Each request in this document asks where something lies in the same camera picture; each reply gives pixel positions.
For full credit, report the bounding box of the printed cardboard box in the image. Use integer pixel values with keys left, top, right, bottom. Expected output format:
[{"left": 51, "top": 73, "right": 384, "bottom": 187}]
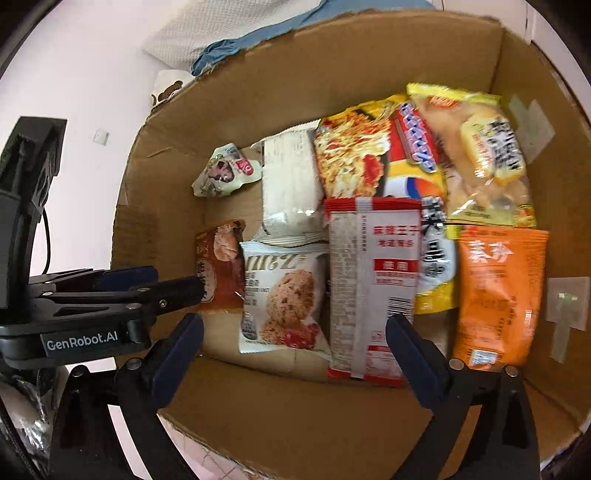
[{"left": 111, "top": 9, "right": 591, "bottom": 480}]

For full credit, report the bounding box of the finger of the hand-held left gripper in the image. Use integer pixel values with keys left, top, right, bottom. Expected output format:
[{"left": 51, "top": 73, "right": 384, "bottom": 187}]
[
  {"left": 29, "top": 265, "right": 160, "bottom": 297},
  {"left": 54, "top": 275, "right": 207, "bottom": 315}
]

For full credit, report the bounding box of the white oat cookie packet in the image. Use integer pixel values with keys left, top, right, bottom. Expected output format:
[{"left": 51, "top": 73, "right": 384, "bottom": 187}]
[{"left": 238, "top": 240, "right": 333, "bottom": 363}]

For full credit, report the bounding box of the plain white snack packet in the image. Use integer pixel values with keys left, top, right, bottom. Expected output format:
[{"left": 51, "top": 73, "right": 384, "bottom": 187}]
[{"left": 252, "top": 128, "right": 326, "bottom": 245}]

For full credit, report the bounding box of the brown snack packet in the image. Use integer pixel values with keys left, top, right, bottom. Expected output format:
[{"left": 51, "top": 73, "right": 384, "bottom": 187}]
[{"left": 195, "top": 219, "right": 247, "bottom": 317}]

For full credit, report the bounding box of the yellow chips packet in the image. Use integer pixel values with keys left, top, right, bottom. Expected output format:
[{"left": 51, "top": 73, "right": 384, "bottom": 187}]
[{"left": 406, "top": 82, "right": 537, "bottom": 228}]

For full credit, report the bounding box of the small white packet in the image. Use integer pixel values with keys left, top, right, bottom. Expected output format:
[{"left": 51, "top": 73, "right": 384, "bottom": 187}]
[{"left": 191, "top": 144, "right": 263, "bottom": 199}]

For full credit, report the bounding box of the orange snack packet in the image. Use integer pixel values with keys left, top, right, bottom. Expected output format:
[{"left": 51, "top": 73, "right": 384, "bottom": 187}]
[{"left": 450, "top": 226, "right": 550, "bottom": 372}]

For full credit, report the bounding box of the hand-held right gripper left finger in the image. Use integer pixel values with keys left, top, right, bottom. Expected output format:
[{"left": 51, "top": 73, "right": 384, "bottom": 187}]
[{"left": 48, "top": 312, "right": 205, "bottom": 480}]

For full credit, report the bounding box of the bear print pillow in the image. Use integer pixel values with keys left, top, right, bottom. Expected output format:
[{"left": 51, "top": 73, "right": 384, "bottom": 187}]
[{"left": 150, "top": 69, "right": 197, "bottom": 109}]

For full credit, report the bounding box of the diamond pattern floral blanket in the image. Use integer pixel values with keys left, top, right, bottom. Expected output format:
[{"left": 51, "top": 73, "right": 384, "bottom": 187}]
[{"left": 157, "top": 411, "right": 259, "bottom": 480}]

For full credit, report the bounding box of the large yellow noodle packet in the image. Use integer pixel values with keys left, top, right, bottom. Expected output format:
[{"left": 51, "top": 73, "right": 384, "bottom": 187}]
[{"left": 314, "top": 95, "right": 460, "bottom": 315}]

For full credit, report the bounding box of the clear plastic bag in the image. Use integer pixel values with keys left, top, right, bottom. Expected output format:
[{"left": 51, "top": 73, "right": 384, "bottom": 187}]
[{"left": 0, "top": 364, "right": 61, "bottom": 462}]

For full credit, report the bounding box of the white textured pillow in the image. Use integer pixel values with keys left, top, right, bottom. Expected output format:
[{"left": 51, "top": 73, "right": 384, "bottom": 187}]
[{"left": 141, "top": 0, "right": 333, "bottom": 70}]

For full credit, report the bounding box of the black cable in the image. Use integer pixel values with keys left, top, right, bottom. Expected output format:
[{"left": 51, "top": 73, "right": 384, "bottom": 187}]
[{"left": 41, "top": 208, "right": 53, "bottom": 274}]

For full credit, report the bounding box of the red and white snack packet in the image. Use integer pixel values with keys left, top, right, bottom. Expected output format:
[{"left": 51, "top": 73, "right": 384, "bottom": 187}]
[{"left": 323, "top": 196, "right": 423, "bottom": 388}]

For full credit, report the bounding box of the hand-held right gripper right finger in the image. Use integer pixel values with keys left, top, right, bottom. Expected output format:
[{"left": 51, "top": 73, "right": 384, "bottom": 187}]
[{"left": 385, "top": 314, "right": 541, "bottom": 480}]

